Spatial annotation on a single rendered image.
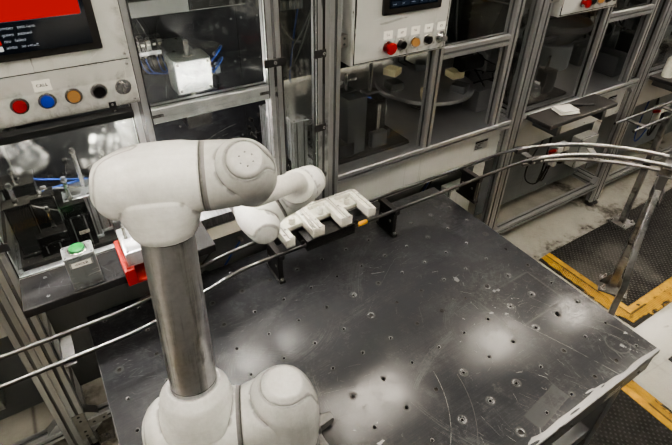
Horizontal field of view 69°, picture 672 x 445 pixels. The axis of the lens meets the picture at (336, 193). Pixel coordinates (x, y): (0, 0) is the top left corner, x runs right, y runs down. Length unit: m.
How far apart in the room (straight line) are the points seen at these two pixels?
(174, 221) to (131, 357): 0.82
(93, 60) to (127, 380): 0.89
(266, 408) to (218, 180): 0.54
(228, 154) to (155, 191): 0.14
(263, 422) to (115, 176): 0.63
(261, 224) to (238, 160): 0.57
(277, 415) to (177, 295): 0.36
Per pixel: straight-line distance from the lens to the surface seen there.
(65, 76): 1.40
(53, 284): 1.63
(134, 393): 1.58
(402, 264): 1.85
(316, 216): 1.75
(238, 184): 0.84
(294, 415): 1.18
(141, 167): 0.88
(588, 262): 3.21
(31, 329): 1.82
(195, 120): 1.73
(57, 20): 1.34
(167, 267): 0.96
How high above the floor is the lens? 1.93
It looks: 35 degrees down
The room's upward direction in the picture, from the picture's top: 1 degrees clockwise
